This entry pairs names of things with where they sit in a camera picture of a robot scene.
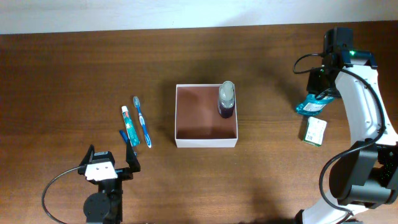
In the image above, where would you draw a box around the green toothpaste tube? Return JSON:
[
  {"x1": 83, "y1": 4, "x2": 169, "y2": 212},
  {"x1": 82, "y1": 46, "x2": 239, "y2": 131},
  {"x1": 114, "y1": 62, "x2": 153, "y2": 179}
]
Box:
[{"x1": 121, "y1": 106, "x2": 141, "y2": 147}]

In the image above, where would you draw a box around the blue mouthwash bottle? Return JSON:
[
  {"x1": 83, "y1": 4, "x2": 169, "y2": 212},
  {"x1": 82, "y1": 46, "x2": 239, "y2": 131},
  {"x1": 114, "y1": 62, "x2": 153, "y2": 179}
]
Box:
[{"x1": 295, "y1": 93, "x2": 334, "y2": 116}]

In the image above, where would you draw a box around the green white soap box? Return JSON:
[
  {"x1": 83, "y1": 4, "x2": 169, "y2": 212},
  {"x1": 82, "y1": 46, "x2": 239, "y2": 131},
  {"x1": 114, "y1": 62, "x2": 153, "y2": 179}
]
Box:
[{"x1": 303, "y1": 116, "x2": 327, "y2": 147}]

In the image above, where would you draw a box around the blue white toothbrush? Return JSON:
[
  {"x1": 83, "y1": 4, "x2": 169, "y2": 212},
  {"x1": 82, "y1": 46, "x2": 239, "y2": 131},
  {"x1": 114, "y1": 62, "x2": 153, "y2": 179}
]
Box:
[{"x1": 133, "y1": 96, "x2": 152, "y2": 148}]

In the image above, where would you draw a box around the blue pen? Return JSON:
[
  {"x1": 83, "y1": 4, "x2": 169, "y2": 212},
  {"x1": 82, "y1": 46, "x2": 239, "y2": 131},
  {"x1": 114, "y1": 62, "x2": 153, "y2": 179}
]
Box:
[{"x1": 119, "y1": 129, "x2": 137, "y2": 156}]

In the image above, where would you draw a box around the white box pink inside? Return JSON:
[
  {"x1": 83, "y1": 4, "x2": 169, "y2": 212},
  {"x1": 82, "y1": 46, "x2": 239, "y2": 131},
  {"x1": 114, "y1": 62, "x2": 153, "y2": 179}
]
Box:
[{"x1": 174, "y1": 83, "x2": 238, "y2": 148}]

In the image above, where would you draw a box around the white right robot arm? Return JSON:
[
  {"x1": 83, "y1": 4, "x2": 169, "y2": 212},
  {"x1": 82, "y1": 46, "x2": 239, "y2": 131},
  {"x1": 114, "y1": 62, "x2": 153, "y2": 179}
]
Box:
[{"x1": 295, "y1": 27, "x2": 397, "y2": 223}]

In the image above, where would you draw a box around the purple foam soap bottle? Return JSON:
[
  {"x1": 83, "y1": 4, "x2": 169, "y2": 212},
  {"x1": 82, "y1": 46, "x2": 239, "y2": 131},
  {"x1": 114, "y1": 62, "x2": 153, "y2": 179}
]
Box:
[{"x1": 218, "y1": 81, "x2": 235, "y2": 119}]

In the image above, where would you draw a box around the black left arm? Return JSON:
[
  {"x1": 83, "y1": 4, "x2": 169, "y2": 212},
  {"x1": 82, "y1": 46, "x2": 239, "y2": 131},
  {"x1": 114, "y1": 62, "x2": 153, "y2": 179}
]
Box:
[{"x1": 78, "y1": 143, "x2": 141, "y2": 224}]

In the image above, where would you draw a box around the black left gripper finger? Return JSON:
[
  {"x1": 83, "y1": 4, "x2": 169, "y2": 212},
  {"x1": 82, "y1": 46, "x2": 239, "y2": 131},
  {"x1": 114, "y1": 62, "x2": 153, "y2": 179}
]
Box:
[
  {"x1": 126, "y1": 144, "x2": 141, "y2": 172},
  {"x1": 80, "y1": 144, "x2": 95, "y2": 166}
]

